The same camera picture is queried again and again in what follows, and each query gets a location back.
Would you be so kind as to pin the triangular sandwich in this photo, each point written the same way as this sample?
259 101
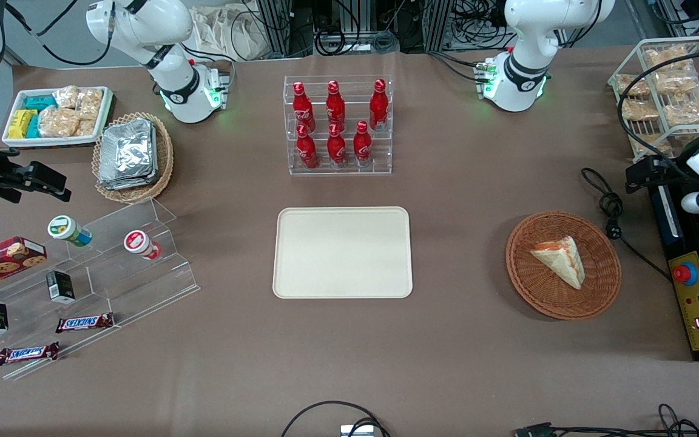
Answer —
562 260

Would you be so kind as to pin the red lid yogurt cup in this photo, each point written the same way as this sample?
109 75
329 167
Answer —
140 244

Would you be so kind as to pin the small white device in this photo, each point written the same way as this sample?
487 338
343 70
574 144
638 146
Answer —
355 431

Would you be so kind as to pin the white rectangular snack tray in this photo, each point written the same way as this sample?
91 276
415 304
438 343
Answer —
52 141

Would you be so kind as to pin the silver foil container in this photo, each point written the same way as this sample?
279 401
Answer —
126 145
128 181

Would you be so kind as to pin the red cola bottle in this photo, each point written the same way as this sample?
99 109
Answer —
307 150
362 145
378 108
337 149
335 108
303 109

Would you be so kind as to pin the clear rice cracker bag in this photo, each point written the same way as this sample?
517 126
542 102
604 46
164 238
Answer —
66 97
58 122
86 127
90 103

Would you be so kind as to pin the light wicker basket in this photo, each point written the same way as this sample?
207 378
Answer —
164 152

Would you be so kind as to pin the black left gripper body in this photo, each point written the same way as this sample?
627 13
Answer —
668 172

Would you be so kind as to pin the clear acrylic tiered stand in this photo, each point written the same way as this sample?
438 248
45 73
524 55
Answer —
143 285

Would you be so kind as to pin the Snickers chocolate bar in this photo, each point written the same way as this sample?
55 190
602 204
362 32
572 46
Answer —
84 323
28 353

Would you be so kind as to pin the brown round wicker basket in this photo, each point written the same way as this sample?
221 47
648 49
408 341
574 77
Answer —
543 291

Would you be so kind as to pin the yellow snack packet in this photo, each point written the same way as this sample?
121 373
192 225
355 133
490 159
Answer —
20 123

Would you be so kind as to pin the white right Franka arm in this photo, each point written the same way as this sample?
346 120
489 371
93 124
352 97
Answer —
161 36

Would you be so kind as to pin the beige rectangular serving tray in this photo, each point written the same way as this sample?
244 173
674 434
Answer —
342 252

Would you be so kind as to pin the green lid yogurt cup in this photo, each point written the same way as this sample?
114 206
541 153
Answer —
67 230

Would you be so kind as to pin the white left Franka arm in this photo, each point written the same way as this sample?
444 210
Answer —
525 60

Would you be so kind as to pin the red emergency stop button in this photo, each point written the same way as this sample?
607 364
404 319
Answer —
684 274

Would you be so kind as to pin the clear bagged pastry snack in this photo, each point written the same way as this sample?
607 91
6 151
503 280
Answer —
676 82
633 85
666 58
653 145
688 138
689 112
639 110

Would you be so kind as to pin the clear acrylic bottle rack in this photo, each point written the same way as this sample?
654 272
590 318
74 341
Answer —
380 152

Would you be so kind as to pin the white fabric bag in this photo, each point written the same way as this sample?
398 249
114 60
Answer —
228 33

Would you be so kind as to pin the teal snack packet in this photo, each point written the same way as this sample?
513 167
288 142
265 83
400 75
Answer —
40 102
33 127

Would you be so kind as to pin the aluminium frame post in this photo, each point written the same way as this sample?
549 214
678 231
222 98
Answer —
273 27
437 24

